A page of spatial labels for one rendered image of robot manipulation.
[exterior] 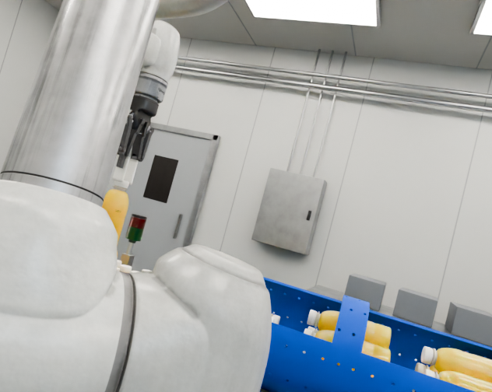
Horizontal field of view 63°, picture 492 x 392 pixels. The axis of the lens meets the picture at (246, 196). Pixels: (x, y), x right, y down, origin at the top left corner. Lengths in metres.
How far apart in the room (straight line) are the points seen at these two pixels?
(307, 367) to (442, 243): 3.50
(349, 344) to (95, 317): 0.69
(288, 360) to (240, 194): 3.78
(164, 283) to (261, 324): 0.11
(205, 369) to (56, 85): 0.31
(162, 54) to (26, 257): 0.85
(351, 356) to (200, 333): 0.61
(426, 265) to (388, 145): 1.27
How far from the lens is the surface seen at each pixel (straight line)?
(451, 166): 4.48
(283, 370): 1.00
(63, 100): 0.44
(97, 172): 0.43
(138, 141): 1.16
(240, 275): 0.43
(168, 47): 1.16
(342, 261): 4.37
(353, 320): 1.00
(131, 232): 1.64
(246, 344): 0.43
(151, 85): 1.13
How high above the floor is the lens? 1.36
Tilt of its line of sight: 3 degrees up
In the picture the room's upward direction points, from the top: 15 degrees clockwise
